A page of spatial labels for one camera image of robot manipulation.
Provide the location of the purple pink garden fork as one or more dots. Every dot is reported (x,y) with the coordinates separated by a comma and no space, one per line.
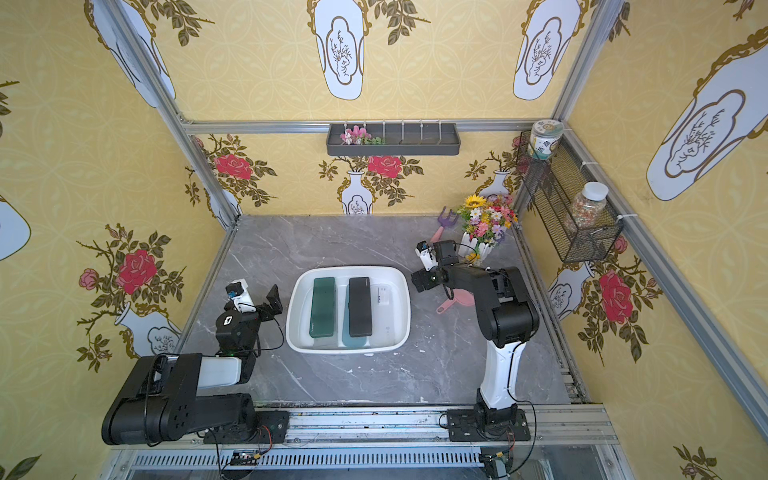
(446,219)

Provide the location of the black wire basket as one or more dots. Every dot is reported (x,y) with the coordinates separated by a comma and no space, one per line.
(546,192)

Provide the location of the teal translucent pencil case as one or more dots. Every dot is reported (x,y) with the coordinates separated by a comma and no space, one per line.
(347,340)

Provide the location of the white fence flower planter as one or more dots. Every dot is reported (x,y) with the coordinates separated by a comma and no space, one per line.
(486,221)

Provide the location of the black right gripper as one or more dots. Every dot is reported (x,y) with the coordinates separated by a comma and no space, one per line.
(432,277)

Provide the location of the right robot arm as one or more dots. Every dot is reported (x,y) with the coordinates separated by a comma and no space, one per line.
(506,319)

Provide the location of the dark green pencil case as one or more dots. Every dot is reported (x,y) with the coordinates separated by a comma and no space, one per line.
(323,308)

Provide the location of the clear jar white lid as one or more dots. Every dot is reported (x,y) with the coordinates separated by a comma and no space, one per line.
(587,206)

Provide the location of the white storage box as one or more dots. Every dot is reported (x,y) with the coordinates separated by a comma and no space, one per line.
(298,316)

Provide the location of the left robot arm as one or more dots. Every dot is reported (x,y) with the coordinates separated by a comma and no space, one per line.
(166,397)

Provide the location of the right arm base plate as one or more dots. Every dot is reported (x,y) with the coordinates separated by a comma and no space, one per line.
(478,425)

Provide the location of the clear rounded pencil case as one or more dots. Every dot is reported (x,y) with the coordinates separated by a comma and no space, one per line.
(383,325)

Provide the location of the small circuit board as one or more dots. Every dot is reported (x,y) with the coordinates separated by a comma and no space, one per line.
(245,458)

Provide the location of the small pink shelf flowers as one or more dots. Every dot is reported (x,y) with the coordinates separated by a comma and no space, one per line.
(359,136)

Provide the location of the pink hand broom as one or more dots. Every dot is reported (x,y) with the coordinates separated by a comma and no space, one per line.
(459,297)

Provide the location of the grey wall shelf tray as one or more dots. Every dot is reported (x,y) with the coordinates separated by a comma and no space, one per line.
(401,138)

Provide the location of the white lidded patterned jar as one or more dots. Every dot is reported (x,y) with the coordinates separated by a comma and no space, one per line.
(544,138)

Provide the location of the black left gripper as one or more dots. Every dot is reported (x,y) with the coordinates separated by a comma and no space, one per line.
(258,308)

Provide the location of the black pencil case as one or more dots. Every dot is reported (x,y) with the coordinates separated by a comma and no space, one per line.
(360,309)

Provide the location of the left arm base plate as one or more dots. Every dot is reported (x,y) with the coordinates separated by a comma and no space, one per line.
(256,427)

